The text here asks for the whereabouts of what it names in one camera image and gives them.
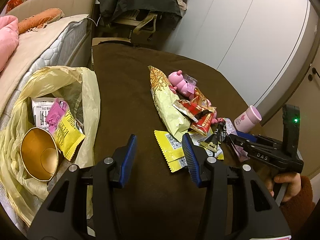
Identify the magenta wrapper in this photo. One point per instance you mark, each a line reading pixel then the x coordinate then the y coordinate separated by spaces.
pixel 56 112

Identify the red gold snack wrapper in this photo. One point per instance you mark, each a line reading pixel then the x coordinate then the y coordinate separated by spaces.
pixel 192 107

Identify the orange gold snack wrapper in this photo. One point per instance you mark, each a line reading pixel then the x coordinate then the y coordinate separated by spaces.
pixel 200 96

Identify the yellow plastic bag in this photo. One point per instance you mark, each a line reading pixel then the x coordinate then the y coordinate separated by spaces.
pixel 15 120

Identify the white panelled wardrobe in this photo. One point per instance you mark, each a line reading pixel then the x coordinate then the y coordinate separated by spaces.
pixel 237 30

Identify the yellow packet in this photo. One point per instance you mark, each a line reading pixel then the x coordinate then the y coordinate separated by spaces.
pixel 67 135
pixel 218 155
pixel 167 147

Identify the bed mattress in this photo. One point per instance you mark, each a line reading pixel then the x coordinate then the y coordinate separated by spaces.
pixel 32 50

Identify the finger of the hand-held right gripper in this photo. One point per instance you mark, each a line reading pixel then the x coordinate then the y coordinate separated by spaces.
pixel 247 135
pixel 240 145

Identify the pink pig toy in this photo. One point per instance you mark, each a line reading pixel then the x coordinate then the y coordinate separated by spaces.
pixel 178 81

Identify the light pink wrapper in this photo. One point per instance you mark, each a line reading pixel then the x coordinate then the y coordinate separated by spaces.
pixel 240 156

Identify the white quilted mattress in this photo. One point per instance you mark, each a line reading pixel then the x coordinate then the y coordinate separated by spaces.
pixel 62 45

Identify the black foil wrapper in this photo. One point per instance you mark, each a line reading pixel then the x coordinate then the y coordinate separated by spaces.
pixel 217 136

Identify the red paper cup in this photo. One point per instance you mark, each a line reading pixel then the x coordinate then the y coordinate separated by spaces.
pixel 37 150

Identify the person's right forearm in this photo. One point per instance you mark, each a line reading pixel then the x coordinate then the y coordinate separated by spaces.
pixel 300 205

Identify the pink quilt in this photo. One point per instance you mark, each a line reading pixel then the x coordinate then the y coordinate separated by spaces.
pixel 7 37

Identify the orange pillow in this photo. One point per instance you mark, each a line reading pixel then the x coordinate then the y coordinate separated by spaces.
pixel 37 20

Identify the pale yellow chip bag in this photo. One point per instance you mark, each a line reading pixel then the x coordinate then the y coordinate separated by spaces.
pixel 167 105

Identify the white green milk carton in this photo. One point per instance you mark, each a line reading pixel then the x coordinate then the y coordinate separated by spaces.
pixel 40 115

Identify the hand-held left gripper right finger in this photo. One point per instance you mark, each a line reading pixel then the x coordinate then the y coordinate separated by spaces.
pixel 191 160

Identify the beige office chair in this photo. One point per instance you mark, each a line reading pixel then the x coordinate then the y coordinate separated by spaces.
pixel 145 21

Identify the small pink bottle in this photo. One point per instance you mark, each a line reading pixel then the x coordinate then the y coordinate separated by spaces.
pixel 246 120

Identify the small clear plastic packet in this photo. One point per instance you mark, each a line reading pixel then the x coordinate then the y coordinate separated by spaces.
pixel 191 78

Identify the small orange plastic bag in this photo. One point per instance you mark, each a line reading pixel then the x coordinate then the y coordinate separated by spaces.
pixel 13 5

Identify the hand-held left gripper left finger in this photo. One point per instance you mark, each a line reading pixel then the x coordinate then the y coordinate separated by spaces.
pixel 128 155

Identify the pile of clothes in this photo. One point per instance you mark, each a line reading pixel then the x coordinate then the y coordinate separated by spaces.
pixel 181 3

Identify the person's right hand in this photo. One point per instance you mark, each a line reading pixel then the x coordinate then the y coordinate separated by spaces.
pixel 287 183

